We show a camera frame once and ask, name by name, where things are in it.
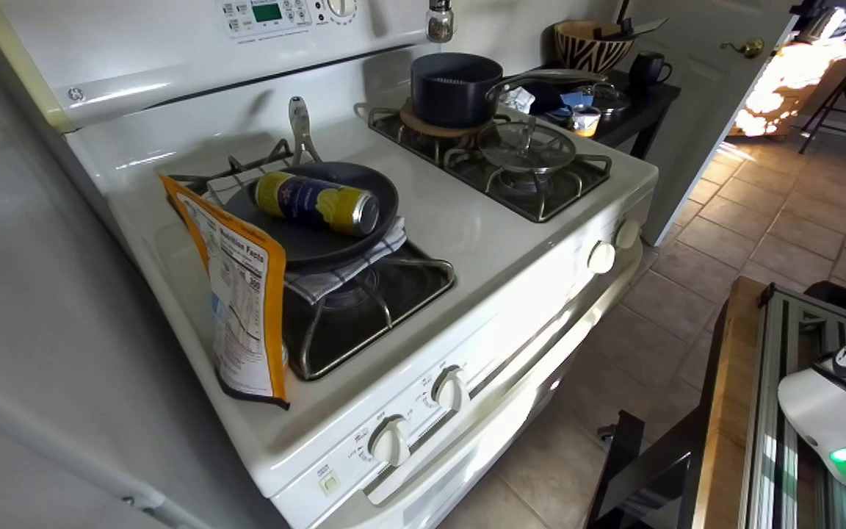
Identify yellow blue spice bottle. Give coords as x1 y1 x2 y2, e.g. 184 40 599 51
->
251 169 386 237

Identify black frying pan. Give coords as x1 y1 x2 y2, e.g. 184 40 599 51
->
225 94 402 266

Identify glass pot lid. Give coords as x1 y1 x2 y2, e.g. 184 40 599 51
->
476 113 582 178

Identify dark blue pot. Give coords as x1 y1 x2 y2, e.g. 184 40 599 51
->
408 49 536 131

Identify white gas stove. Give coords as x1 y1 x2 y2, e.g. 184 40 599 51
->
0 0 665 529

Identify checked dish towel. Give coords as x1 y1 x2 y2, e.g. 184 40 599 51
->
283 213 411 307

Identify white stove knob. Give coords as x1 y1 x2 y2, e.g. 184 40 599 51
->
366 410 411 470
585 237 621 275
430 363 469 414
611 218 643 253

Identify orange white snack bag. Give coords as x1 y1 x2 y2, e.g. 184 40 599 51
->
160 169 295 410

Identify small blue white container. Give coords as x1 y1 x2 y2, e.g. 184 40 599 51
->
558 90 605 141

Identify black bowl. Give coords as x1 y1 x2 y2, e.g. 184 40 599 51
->
510 63 636 128

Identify small glass shaker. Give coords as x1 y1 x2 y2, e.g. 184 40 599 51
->
427 0 460 43

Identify white stove timer dial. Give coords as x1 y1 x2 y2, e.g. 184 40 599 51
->
323 0 361 26

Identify zebra pattern basket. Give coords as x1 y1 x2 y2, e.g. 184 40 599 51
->
549 18 637 76

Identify black side table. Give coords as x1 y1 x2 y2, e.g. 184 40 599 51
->
529 63 684 160

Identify black mug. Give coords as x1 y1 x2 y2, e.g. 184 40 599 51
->
626 49 677 96

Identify grey door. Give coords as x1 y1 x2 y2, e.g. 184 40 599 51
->
636 0 805 248

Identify wooden robot cart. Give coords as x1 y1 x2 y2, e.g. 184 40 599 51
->
690 273 846 529

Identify brass door knob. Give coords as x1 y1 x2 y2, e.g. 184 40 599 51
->
727 35 771 62

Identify white refrigerator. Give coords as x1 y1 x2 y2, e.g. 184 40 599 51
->
0 0 286 529

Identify black metal cart frame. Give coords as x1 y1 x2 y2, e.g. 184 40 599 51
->
585 409 717 529

